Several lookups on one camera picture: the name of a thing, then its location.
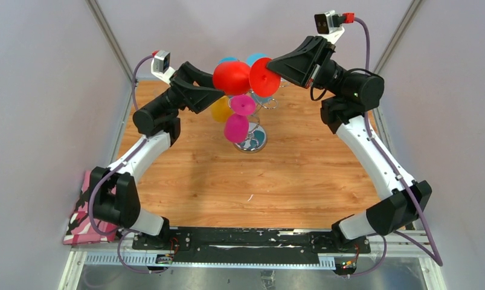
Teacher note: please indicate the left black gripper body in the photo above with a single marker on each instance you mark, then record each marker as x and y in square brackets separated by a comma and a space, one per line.
[180, 99]

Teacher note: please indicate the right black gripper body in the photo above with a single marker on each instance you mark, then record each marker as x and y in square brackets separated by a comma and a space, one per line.
[327, 74]

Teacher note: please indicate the chrome wine glass rack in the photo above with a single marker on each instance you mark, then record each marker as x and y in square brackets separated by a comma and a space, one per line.
[256, 138]

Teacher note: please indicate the left blue wine glass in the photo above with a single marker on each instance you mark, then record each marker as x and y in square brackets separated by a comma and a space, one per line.
[228, 59]

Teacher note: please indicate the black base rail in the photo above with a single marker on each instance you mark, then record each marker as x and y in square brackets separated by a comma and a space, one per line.
[257, 248]

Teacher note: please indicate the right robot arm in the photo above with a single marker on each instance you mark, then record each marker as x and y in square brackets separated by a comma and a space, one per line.
[355, 92]

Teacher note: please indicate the blue wine glass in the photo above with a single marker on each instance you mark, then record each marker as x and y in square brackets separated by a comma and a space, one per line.
[251, 59]
[228, 59]

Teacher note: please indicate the right blue wine glass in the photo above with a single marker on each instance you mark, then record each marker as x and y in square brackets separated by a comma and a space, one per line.
[251, 59]

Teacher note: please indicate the pink camouflage cloth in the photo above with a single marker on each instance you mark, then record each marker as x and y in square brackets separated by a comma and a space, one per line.
[79, 230]

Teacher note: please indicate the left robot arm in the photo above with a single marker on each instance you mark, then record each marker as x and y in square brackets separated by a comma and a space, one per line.
[114, 202]

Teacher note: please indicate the red wine glass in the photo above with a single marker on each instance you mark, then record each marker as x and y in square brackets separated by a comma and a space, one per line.
[236, 78]

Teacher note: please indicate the yellow wine glass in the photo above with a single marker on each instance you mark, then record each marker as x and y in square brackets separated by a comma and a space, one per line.
[220, 110]

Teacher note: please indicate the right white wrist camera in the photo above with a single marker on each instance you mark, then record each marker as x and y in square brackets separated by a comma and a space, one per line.
[329, 25]

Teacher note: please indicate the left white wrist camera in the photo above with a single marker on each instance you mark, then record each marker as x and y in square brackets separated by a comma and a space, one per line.
[160, 66]

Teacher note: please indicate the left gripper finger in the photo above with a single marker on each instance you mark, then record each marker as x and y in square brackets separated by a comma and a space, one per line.
[191, 74]
[194, 97]

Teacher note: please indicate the pink wine glass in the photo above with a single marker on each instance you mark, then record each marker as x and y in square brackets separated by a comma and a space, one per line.
[237, 124]

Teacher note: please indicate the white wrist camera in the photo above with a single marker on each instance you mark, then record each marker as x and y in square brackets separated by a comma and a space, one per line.
[329, 25]
[160, 66]

